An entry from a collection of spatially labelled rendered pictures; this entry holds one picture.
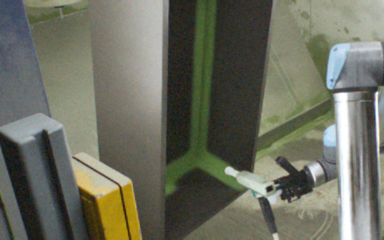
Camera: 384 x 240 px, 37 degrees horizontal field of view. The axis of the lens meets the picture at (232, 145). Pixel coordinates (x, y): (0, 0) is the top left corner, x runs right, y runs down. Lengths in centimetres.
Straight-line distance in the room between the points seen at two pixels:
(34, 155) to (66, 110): 254
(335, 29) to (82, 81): 180
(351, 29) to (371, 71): 255
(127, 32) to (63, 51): 146
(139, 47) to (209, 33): 67
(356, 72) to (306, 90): 269
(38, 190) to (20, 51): 55
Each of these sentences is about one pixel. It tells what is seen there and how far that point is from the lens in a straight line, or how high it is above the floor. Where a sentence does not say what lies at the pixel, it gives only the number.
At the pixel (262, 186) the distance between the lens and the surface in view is 192.
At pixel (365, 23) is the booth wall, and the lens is 397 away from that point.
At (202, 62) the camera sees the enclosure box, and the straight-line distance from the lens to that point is 258.
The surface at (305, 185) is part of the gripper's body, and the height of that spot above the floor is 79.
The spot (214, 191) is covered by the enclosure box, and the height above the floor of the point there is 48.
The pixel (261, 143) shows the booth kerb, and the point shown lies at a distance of 383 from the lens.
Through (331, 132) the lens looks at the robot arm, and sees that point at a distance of 203.
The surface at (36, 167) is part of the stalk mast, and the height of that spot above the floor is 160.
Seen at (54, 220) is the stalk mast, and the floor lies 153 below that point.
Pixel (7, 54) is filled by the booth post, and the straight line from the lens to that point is 120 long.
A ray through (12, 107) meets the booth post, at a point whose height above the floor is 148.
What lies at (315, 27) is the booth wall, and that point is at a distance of 423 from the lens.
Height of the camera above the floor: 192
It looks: 28 degrees down
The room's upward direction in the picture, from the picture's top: 4 degrees counter-clockwise
